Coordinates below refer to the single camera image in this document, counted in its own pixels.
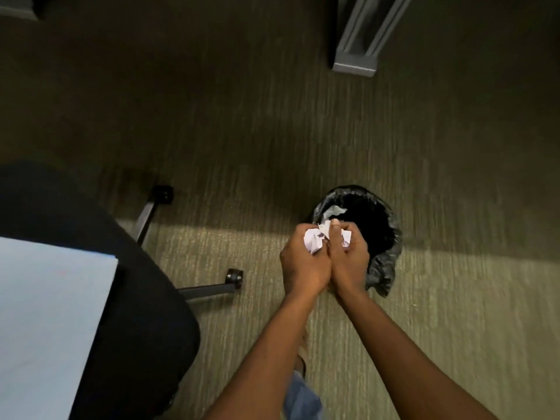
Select white papers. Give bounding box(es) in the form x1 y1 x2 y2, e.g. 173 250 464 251
0 236 119 420

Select person's left forearm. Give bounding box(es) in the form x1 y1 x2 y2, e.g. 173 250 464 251
203 292 323 420

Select black mesh office chair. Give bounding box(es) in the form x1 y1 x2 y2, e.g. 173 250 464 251
0 161 244 420

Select blue jeans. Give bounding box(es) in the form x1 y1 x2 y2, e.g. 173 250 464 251
282 371 324 420

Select person's right forearm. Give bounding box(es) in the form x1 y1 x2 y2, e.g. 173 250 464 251
341 292 499 420

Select black lined trash bin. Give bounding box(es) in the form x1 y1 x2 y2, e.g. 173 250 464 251
311 184 403 298

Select person's left hand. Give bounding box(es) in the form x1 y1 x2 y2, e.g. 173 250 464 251
279 222 333 300

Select paper scrap wad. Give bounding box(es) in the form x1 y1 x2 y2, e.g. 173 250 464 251
303 219 353 255

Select tan sandal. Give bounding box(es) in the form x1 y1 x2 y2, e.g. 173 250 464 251
295 332 309 377

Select person's right hand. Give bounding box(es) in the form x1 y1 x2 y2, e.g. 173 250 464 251
328 218 372 302

